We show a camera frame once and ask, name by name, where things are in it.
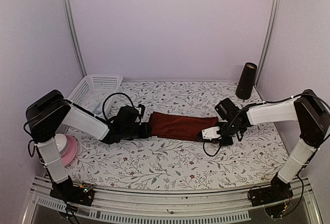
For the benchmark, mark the floral tablecloth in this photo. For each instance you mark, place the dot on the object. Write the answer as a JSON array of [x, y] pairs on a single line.
[[168, 164]]

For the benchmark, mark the pink plate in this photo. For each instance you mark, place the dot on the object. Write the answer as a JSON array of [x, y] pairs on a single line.
[[71, 150]]

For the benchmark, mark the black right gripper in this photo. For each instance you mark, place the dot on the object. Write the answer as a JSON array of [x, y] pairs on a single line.
[[228, 142]]

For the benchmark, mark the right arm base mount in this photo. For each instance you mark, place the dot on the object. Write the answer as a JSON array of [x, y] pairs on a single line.
[[277, 191]]

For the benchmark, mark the front aluminium rail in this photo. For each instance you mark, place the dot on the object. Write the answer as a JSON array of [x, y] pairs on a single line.
[[119, 205]]

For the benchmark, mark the white plastic basket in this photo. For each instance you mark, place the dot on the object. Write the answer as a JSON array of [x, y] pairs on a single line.
[[95, 88]]

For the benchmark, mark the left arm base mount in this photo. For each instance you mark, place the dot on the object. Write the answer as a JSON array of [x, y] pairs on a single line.
[[68, 192]]

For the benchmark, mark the dark red towel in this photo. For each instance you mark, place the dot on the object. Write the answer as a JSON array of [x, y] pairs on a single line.
[[179, 127]]

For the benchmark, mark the aluminium frame post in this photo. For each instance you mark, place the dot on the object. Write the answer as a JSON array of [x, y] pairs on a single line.
[[267, 40], [74, 37]]

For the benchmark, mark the black cylinder cup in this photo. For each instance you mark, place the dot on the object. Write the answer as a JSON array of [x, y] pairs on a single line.
[[246, 81]]

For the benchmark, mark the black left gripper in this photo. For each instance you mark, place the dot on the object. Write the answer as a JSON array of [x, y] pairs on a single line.
[[145, 132]]

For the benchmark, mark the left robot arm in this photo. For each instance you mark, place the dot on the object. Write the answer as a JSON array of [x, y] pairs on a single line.
[[46, 115]]

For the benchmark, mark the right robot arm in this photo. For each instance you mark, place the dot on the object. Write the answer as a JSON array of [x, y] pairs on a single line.
[[303, 118]]

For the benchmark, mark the left aluminium frame post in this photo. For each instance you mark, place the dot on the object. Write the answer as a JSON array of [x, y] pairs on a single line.
[[74, 37]]

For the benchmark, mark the white bowl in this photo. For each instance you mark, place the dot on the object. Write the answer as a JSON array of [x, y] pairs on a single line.
[[61, 143]]

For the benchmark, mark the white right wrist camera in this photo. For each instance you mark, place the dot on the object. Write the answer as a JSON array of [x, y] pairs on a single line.
[[209, 134]]

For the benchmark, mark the blue orange patterned towel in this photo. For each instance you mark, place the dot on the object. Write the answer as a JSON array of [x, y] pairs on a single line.
[[100, 109]]

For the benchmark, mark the right aluminium frame post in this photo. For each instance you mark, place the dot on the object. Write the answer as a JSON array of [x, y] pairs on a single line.
[[267, 40]]

